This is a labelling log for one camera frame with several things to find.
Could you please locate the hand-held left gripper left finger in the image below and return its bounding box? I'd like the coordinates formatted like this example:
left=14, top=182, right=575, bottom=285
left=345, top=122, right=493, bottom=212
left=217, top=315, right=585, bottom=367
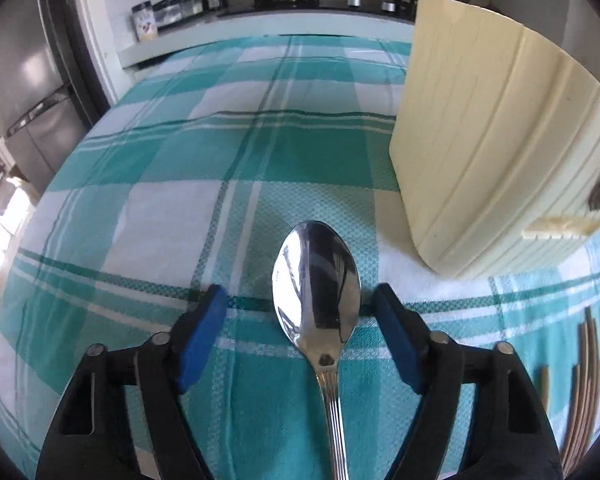
left=35, top=284, right=228, bottom=480

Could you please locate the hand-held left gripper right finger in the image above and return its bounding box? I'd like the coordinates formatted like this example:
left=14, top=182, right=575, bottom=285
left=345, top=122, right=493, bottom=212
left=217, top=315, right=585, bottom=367
left=370, top=282, right=566, bottom=480

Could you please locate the silver metal spoon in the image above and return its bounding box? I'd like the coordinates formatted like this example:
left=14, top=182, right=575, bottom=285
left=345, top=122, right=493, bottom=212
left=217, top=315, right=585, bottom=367
left=271, top=221, right=362, bottom=480

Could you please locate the cream ribbed utensil holder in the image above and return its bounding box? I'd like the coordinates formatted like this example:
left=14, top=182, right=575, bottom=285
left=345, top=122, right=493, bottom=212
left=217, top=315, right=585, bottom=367
left=388, top=0, right=600, bottom=281

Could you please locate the teal white checked tablecloth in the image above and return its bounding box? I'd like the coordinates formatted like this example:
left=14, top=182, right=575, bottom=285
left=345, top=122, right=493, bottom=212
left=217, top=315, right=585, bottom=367
left=0, top=35, right=600, bottom=480

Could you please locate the steel refrigerator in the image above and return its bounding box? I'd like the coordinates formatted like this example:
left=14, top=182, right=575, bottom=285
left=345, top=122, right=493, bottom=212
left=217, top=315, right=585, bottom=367
left=0, top=0, right=101, bottom=196

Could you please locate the white label jar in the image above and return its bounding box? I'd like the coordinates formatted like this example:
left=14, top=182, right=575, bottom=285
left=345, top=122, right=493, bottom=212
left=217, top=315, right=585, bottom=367
left=131, top=2, right=159, bottom=43

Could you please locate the white kitchen counter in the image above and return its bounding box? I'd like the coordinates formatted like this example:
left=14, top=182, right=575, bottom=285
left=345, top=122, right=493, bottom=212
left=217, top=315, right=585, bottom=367
left=117, top=10, right=416, bottom=68

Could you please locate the clear spice container rack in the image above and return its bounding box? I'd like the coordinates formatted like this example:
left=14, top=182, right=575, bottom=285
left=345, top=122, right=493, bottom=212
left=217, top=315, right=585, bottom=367
left=152, top=0, right=204, bottom=28

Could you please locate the black gas stove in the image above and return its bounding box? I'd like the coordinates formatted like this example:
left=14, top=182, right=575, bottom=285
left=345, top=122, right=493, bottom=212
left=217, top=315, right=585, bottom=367
left=220, top=0, right=416, bottom=23

